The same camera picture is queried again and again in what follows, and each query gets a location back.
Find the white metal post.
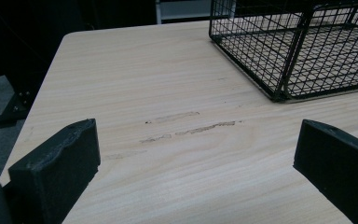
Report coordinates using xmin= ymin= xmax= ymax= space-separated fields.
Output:
xmin=155 ymin=0 xmax=162 ymax=25

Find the black metal stand foot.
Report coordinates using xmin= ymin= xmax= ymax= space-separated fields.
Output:
xmin=0 ymin=75 xmax=35 ymax=132

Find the black wire mesh basket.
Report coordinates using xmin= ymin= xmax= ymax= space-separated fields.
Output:
xmin=208 ymin=0 xmax=358 ymax=103

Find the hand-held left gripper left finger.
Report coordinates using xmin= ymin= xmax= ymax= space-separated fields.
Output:
xmin=3 ymin=118 xmax=102 ymax=224

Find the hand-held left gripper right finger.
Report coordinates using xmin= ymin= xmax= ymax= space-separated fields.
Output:
xmin=293 ymin=119 xmax=358 ymax=224

